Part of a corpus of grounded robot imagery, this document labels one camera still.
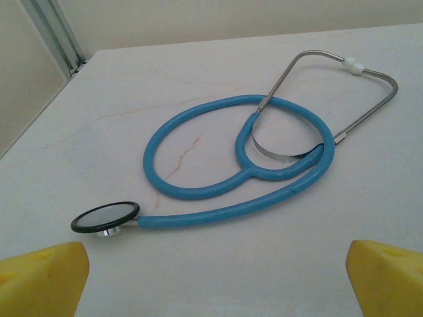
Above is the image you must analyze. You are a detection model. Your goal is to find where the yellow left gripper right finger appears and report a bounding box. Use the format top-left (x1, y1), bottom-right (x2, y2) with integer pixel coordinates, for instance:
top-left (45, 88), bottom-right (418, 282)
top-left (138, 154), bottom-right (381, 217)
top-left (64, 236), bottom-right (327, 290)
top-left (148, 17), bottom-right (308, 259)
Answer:
top-left (345, 239), bottom-right (423, 317)

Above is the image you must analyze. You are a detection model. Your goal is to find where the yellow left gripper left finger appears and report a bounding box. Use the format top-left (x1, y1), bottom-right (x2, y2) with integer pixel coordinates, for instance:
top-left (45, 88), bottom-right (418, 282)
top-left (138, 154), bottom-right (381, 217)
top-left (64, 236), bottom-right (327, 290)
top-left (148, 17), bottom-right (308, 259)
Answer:
top-left (0, 241), bottom-right (90, 317)

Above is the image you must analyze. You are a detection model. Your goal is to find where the blue stethoscope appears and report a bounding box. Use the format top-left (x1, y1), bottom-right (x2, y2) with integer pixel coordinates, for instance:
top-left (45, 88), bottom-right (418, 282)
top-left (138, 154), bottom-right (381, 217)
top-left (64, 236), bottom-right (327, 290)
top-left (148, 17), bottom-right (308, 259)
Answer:
top-left (69, 50), bottom-right (399, 238)

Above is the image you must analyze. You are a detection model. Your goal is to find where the aluminium frame post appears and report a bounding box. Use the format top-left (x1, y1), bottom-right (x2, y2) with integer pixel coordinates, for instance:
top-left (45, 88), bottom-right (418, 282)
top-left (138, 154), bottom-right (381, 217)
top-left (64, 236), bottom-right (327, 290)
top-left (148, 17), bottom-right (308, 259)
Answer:
top-left (20, 0), bottom-right (87, 80)

